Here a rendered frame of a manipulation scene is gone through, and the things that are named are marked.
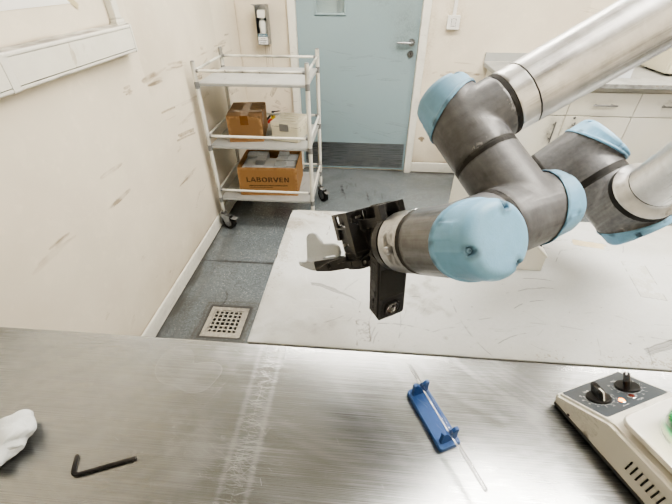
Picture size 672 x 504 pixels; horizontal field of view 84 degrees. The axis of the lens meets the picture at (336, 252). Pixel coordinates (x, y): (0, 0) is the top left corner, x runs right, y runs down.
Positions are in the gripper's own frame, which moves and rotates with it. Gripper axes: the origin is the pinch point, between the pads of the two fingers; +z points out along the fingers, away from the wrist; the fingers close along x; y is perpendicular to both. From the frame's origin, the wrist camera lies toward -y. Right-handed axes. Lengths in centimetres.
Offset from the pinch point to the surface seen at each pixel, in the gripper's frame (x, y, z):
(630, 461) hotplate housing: -19.6, -32.4, -30.1
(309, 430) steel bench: 14.5, -23.1, -6.5
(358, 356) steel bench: 1.3, -18.5, 0.3
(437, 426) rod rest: -2.4, -26.8, -14.3
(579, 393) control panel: -23.6, -28.1, -21.6
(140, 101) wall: 22, 74, 127
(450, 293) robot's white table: -24.2, -15.5, 4.5
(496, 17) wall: -217, 109, 141
